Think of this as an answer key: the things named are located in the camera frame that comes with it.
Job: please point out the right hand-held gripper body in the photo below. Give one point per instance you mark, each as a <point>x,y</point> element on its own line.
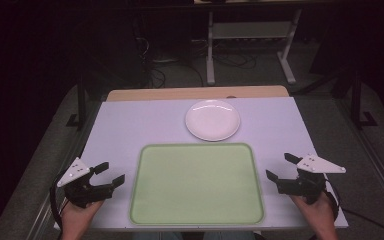
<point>308,185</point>

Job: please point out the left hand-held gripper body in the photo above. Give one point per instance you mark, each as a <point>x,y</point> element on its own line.
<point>80,191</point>

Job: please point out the person's left hand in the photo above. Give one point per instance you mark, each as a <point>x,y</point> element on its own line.
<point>75,220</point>

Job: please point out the person's right hand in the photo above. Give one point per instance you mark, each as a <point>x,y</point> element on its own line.
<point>320,216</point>

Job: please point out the black metal stand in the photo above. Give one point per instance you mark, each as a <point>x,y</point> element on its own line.
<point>81,106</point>
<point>356,103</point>

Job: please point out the green tray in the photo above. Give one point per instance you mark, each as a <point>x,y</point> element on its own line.
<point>196,185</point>

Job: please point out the white round plate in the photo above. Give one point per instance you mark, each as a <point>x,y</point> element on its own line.
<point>212,120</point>

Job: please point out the wooden table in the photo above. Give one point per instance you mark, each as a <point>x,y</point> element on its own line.
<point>196,93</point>

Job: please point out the white metal desk frame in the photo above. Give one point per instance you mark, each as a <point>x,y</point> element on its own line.
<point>250,30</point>

